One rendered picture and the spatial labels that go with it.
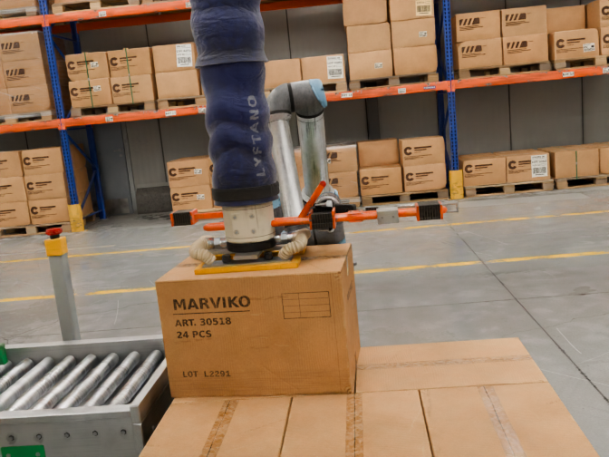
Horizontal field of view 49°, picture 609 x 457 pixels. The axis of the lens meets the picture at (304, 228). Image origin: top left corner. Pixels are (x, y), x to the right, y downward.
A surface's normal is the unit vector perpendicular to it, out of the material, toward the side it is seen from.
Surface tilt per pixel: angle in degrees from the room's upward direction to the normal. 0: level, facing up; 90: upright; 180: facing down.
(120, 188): 90
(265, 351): 90
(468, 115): 90
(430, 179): 90
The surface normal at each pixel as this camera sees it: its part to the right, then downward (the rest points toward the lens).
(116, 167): -0.05, 0.18
